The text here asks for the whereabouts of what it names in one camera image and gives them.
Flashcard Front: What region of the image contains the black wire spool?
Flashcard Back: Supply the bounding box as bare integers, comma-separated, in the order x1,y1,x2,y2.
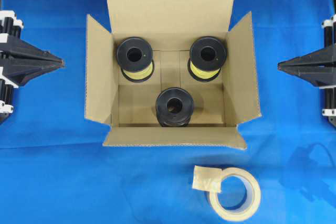
155,87,194,127

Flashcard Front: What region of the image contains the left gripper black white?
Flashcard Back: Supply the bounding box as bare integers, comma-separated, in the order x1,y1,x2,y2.
0,10,65,125

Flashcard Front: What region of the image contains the left yellow wire spool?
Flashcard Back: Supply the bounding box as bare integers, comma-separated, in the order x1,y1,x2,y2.
116,37,155,83

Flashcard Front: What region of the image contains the brown cardboard box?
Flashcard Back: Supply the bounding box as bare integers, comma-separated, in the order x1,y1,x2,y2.
85,0,261,150

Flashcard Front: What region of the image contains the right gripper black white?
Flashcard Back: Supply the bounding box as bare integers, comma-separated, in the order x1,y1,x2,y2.
277,14,336,127

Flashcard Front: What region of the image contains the beige packing tape roll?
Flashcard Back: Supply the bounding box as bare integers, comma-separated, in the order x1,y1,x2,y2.
192,166,261,222

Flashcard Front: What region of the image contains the yellow wire spool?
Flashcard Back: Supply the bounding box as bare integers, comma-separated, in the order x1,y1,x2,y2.
187,36,227,82
116,37,155,83

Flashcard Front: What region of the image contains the right yellow wire spool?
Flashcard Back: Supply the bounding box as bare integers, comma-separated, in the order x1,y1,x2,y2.
187,36,227,82

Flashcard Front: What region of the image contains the blue table cloth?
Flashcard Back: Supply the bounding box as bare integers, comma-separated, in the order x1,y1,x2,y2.
1,0,335,223

